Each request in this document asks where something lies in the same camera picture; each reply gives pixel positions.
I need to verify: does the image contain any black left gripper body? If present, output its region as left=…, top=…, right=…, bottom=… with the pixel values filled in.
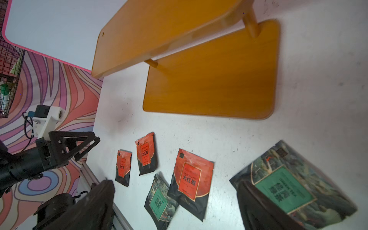
left=36, top=131, right=74, bottom=171

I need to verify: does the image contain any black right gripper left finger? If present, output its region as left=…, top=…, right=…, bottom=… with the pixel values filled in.
left=43, top=180, right=115, bottom=230

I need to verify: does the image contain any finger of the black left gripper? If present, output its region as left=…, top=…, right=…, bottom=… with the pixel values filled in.
left=57, top=132, right=101, bottom=162

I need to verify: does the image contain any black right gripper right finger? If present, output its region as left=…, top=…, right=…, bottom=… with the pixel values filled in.
left=236, top=180, right=304, bottom=230

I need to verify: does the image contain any red tea bag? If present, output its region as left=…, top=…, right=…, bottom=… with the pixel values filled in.
left=167, top=149, right=214, bottom=221
left=115, top=150, right=132, bottom=187
left=135, top=132, right=158, bottom=176

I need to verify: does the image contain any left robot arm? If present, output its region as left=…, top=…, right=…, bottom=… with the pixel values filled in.
left=1, top=131, right=101, bottom=196

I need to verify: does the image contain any green tea bag large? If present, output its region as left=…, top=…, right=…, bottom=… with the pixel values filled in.
left=230, top=140, right=357, bottom=230

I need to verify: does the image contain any green tea bag small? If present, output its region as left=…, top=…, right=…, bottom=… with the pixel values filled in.
left=144, top=173, right=179, bottom=230

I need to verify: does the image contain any yellow wooden two-tier shelf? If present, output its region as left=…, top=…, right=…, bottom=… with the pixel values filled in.
left=92, top=1, right=280, bottom=120

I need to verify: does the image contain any pink-framed whiteboard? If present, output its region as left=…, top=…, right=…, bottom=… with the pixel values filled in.
left=2, top=0, right=126, bottom=72

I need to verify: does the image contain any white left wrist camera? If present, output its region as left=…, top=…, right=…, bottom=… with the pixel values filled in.
left=27, top=105, right=65, bottom=140

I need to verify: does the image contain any black wire basket left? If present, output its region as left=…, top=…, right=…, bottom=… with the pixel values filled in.
left=0, top=0, right=26, bottom=118

